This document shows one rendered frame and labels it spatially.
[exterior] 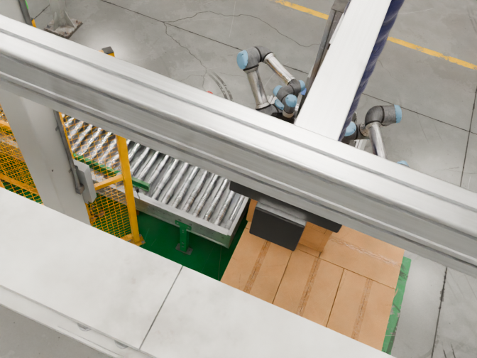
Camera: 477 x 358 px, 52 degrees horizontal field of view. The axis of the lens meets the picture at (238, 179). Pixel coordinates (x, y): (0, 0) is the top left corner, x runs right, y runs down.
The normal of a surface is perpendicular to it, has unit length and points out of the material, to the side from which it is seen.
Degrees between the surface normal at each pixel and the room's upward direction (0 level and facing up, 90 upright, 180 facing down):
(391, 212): 90
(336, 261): 0
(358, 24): 0
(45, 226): 0
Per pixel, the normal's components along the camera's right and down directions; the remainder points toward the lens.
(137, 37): 0.10, -0.56
